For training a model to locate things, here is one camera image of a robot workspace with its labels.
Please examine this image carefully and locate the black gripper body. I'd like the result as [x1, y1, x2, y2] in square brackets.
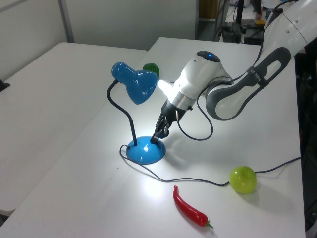
[161, 99, 189, 125]

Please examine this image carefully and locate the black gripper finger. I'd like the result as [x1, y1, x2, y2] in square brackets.
[151, 114, 167, 145]
[158, 119, 172, 139]

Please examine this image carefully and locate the blue gooseneck desk lamp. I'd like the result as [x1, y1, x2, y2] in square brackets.
[106, 61, 166, 165]

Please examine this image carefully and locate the dark green toy bell pepper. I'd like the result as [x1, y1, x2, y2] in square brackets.
[143, 63, 160, 78]

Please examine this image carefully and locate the red toy chili pepper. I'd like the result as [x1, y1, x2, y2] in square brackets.
[172, 185, 214, 229]

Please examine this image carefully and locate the light green toy apple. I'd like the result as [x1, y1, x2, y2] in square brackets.
[228, 165, 257, 194]

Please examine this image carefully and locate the dark background equipment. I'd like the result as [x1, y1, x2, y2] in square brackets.
[221, 21, 247, 43]

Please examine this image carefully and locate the brown wooden board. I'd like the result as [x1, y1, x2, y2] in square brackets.
[199, 0, 217, 19]

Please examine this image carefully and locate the white side table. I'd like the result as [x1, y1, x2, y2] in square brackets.
[0, 42, 149, 217]

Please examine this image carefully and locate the black vertical pole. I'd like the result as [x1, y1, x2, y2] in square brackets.
[236, 0, 245, 25]

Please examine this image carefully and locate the black table clamp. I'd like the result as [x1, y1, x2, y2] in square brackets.
[0, 77, 11, 92]

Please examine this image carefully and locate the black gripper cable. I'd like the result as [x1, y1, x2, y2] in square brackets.
[176, 84, 214, 141]

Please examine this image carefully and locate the black lamp power cable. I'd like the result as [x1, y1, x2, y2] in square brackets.
[119, 144, 302, 187]

